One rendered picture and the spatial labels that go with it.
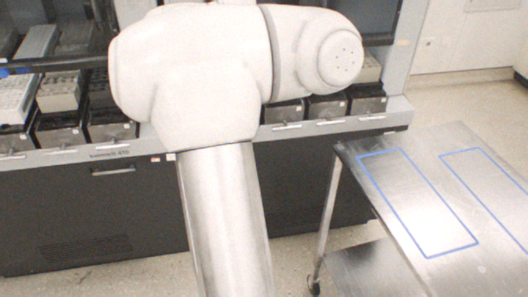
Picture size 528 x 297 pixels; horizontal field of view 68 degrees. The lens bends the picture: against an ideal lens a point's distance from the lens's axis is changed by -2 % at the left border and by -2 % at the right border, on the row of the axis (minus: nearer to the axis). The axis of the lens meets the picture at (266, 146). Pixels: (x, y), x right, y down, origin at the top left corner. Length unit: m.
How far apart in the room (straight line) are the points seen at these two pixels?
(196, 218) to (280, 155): 0.98
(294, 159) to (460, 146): 0.57
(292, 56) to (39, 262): 1.55
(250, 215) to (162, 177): 0.98
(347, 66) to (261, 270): 0.27
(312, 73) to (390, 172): 0.68
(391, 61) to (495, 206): 0.62
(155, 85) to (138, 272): 1.49
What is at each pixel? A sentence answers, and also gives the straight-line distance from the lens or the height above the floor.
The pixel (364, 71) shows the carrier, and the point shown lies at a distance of 1.43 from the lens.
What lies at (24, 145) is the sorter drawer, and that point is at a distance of 1.41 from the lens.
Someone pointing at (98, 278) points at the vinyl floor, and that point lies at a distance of 1.93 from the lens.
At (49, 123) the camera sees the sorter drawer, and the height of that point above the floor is 0.82.
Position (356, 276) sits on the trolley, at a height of 0.28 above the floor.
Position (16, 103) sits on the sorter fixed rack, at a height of 0.86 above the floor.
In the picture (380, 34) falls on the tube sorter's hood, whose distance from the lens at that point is 1.39.
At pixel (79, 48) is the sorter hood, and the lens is 1.26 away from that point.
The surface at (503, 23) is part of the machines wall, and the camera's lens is 3.30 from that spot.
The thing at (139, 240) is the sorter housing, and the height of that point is 0.21.
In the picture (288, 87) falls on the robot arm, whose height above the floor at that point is 1.29.
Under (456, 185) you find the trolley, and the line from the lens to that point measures 1.15.
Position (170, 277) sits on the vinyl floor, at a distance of 1.85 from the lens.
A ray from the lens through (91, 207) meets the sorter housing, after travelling 1.57.
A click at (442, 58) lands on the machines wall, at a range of 3.16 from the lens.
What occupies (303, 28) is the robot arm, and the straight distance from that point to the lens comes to 0.50.
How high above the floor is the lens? 1.56
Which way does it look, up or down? 41 degrees down
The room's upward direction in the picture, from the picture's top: 2 degrees clockwise
